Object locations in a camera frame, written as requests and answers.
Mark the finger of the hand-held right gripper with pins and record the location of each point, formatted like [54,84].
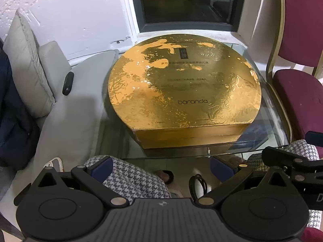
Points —
[285,156]
[315,135]

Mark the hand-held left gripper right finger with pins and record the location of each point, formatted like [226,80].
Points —
[220,169]

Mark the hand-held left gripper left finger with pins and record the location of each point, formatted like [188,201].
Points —
[104,167]

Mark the round gold gift box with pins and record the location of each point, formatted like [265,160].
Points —
[186,137]

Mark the round gold box lid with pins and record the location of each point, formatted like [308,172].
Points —
[176,85]

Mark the glass desktop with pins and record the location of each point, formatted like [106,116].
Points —
[111,141]

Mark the person's right leg houndstooth trousers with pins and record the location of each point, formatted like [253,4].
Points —
[285,148]

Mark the person's leg houndstooth trousers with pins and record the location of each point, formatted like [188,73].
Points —
[285,148]
[131,179]

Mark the person's left leg houndstooth trousers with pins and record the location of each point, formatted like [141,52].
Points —
[131,179]

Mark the maroon cloth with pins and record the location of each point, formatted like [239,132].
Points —
[314,235]

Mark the grey sofa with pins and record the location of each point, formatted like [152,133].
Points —
[75,121]

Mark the person's foot in black slipper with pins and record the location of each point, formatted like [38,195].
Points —
[165,176]

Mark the small black oblong object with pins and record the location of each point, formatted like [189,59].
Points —
[68,83]

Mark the dark blue jacket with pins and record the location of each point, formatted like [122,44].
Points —
[15,126]

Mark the small grey cushion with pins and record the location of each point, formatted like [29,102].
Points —
[54,63]

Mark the large grey pillow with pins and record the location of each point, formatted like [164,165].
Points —
[25,63]

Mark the maroon chair with gold frame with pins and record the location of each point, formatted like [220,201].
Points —
[300,90]

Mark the dark window with white frame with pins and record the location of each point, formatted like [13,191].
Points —
[186,2]

